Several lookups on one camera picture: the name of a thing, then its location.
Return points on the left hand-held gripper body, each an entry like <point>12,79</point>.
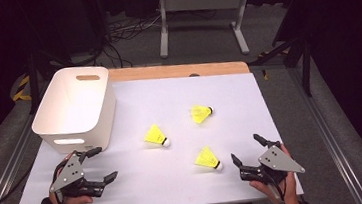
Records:
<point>70,176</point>

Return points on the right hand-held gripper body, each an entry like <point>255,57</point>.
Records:
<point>276,161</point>

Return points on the yellow shuttlecock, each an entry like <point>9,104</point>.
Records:
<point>200,113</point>
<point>154,135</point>
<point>207,158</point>

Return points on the white plastic storage bin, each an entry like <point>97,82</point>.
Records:
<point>69,106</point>

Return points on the person's left hand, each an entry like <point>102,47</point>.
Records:
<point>75,203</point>

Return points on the person's right hand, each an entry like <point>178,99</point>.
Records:
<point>289,192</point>

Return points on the yellow black striped tape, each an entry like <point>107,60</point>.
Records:
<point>22,90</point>

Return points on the white table board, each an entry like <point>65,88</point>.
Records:
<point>168,93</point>

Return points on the grey metal stand frame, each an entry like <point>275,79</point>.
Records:
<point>204,2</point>

